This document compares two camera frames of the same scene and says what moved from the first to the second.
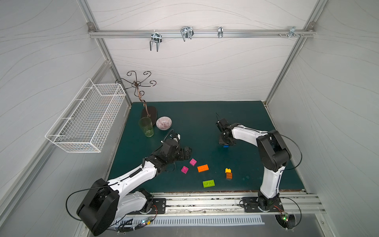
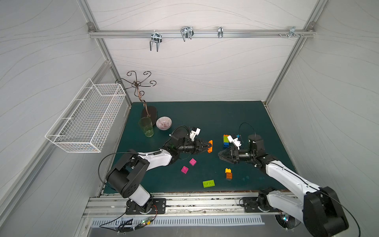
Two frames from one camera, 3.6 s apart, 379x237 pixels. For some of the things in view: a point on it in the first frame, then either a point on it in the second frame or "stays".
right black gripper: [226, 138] -> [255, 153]
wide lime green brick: [208, 183] stays
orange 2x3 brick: [203, 168] -> [210, 149]
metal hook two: [187, 31] stays
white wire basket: [86, 122] stays
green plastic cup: [146, 124] stays
